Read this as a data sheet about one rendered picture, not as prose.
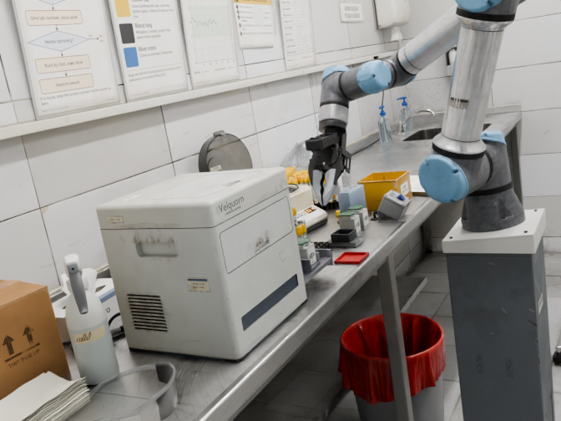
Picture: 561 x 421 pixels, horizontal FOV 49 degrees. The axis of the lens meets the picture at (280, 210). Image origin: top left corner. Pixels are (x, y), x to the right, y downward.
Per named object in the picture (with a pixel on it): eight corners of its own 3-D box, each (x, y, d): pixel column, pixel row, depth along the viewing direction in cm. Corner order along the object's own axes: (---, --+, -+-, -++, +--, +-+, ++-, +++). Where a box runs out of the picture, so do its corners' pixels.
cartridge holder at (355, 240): (356, 247, 164) (354, 235, 163) (325, 246, 169) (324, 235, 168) (364, 240, 168) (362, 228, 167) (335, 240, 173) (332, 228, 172)
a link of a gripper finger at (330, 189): (342, 210, 153) (346, 174, 155) (332, 204, 148) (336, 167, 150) (331, 210, 155) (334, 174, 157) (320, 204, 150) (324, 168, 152)
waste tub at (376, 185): (400, 211, 192) (396, 180, 190) (360, 212, 199) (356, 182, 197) (413, 200, 203) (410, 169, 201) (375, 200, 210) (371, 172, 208)
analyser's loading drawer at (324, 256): (294, 298, 131) (290, 276, 129) (268, 296, 134) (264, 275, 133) (333, 264, 148) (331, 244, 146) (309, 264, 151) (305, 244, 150)
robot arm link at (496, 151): (521, 176, 151) (512, 122, 148) (495, 191, 142) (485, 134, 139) (476, 179, 160) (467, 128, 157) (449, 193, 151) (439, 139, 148)
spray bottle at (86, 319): (103, 394, 107) (70, 263, 102) (68, 388, 112) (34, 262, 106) (135, 370, 114) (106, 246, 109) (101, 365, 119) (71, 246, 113)
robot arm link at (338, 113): (341, 102, 153) (312, 106, 157) (340, 119, 152) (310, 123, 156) (353, 114, 159) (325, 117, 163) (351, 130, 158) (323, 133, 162)
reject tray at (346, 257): (359, 264, 151) (359, 261, 151) (334, 263, 154) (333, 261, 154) (369, 255, 156) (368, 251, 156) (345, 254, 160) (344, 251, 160)
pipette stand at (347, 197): (357, 225, 185) (353, 192, 183) (337, 224, 189) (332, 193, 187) (371, 215, 193) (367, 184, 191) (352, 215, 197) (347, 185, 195)
